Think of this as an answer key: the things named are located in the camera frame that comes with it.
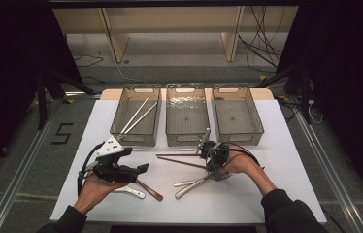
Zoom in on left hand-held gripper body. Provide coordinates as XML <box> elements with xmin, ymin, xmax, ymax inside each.
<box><xmin>90</xmin><ymin>135</ymin><xmax>140</xmax><ymax>183</ymax></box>

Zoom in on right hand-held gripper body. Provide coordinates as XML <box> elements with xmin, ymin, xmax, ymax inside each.
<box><xmin>196</xmin><ymin>127</ymin><xmax>232</xmax><ymax>174</ymax></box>

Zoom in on transparent grey plastic bin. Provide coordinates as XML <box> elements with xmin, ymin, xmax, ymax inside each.
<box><xmin>109</xmin><ymin>84</ymin><xmax>163</xmax><ymax>148</ymax></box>
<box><xmin>165</xmin><ymin>83</ymin><xmax>212</xmax><ymax>148</ymax></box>
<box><xmin>211</xmin><ymin>84</ymin><xmax>265</xmax><ymax>148</ymax></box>

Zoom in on brown wooden chopstick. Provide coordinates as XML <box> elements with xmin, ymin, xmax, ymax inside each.
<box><xmin>156</xmin><ymin>155</ymin><xmax>209</xmax><ymax>170</ymax></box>
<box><xmin>155</xmin><ymin>152</ymin><xmax>202</xmax><ymax>157</ymax></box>

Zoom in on white ceramic spoon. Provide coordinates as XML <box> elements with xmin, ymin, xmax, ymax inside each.
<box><xmin>113</xmin><ymin>185</ymin><xmax>147</xmax><ymax>200</ymax></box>

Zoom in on silver metal knife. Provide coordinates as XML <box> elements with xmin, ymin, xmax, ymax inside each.
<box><xmin>174</xmin><ymin>171</ymin><xmax>232</xmax><ymax>200</ymax></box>

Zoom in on metal utensil handle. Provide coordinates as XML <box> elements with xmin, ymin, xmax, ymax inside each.
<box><xmin>173</xmin><ymin>174</ymin><xmax>232</xmax><ymax>188</ymax></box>

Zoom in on person's right hand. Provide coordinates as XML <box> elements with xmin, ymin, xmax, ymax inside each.
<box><xmin>219</xmin><ymin>145</ymin><xmax>266</xmax><ymax>179</ymax></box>

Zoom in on person's left hand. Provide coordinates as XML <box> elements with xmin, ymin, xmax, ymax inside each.
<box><xmin>72</xmin><ymin>173</ymin><xmax>129</xmax><ymax>216</ymax></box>

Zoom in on black tripod stand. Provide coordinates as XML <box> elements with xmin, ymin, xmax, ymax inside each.
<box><xmin>255</xmin><ymin>61</ymin><xmax>314</xmax><ymax>125</ymax></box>
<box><xmin>35</xmin><ymin>67</ymin><xmax>96</xmax><ymax>130</ymax></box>

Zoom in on black curtain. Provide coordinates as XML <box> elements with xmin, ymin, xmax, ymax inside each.
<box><xmin>0</xmin><ymin>0</ymin><xmax>83</xmax><ymax>188</ymax></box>
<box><xmin>276</xmin><ymin>0</ymin><xmax>363</xmax><ymax>215</ymax></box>

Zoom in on black overhead beam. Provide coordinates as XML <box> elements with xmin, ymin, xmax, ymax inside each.
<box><xmin>48</xmin><ymin>0</ymin><xmax>300</xmax><ymax>9</ymax></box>

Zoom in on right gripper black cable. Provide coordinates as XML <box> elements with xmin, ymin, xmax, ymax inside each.
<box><xmin>221</xmin><ymin>142</ymin><xmax>261</xmax><ymax>168</ymax></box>

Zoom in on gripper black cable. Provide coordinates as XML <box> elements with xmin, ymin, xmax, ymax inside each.
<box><xmin>221</xmin><ymin>142</ymin><xmax>261</xmax><ymax>168</ymax></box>
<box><xmin>77</xmin><ymin>144</ymin><xmax>101</xmax><ymax>197</ymax></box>

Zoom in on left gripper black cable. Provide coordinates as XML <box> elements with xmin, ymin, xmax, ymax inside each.
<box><xmin>77</xmin><ymin>144</ymin><xmax>101</xmax><ymax>197</ymax></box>

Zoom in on white floor cable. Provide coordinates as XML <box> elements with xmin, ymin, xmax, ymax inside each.
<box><xmin>113</xmin><ymin>61</ymin><xmax>145</xmax><ymax>83</ymax></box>

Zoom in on aluminium floor rail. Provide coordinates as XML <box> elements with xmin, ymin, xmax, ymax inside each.
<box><xmin>0</xmin><ymin>100</ymin><xmax>61</xmax><ymax>233</ymax></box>
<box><xmin>294</xmin><ymin>111</ymin><xmax>363</xmax><ymax>233</ymax></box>

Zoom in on thin black floor cable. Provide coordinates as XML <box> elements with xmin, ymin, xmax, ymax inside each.
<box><xmin>74</xmin><ymin>53</ymin><xmax>106</xmax><ymax>85</ymax></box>

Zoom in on black cable bundle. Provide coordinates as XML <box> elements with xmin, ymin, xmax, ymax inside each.
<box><xmin>237</xmin><ymin>6</ymin><xmax>287</xmax><ymax>74</ymax></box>

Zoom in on light wooden desk frame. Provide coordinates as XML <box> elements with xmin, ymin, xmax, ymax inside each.
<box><xmin>52</xmin><ymin>6</ymin><xmax>300</xmax><ymax>64</ymax></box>

